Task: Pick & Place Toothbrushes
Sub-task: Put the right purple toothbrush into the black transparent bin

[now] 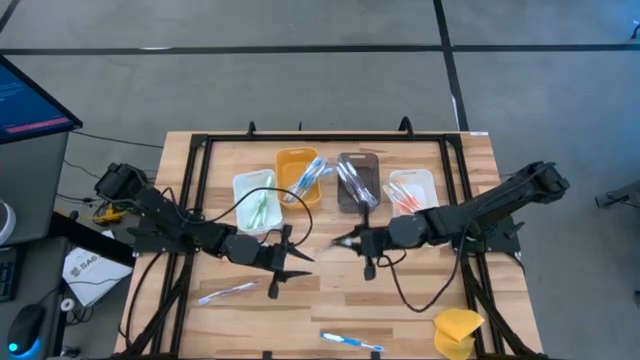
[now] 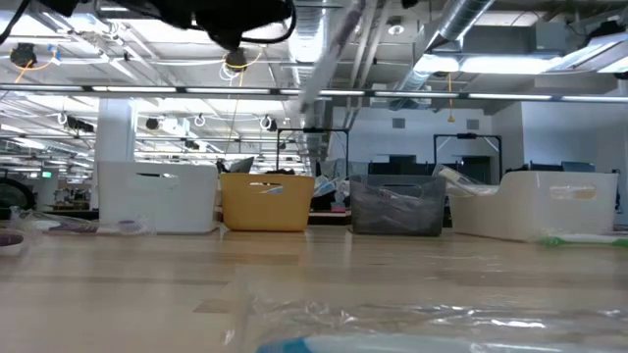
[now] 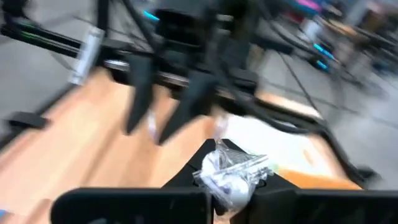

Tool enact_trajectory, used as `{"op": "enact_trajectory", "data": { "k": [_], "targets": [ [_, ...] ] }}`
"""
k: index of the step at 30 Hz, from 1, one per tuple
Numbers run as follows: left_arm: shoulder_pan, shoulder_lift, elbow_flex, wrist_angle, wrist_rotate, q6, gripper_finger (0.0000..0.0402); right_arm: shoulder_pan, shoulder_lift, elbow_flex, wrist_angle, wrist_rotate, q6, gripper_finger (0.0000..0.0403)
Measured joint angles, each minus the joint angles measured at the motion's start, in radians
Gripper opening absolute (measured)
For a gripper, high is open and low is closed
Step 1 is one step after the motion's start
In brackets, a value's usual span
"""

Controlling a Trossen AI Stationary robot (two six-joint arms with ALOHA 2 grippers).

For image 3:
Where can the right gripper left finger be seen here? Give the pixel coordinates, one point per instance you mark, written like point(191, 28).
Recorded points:
point(124, 208)

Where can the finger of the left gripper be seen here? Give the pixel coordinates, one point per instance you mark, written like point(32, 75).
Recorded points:
point(140, 93)
point(189, 105)

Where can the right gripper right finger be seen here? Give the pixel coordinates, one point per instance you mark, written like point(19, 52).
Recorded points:
point(311, 208)

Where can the orange plastic bin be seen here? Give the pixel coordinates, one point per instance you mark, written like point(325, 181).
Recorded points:
point(311, 181)

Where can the white plastic bin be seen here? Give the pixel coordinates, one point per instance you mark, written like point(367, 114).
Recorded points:
point(264, 140)

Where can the white round bin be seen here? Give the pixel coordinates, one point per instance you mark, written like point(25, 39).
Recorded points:
point(311, 29)

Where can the black PC tower purple lights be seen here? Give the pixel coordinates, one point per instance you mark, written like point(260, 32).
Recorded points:
point(323, 57)

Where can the silver frame brace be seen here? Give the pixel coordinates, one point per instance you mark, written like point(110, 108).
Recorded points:
point(87, 56)

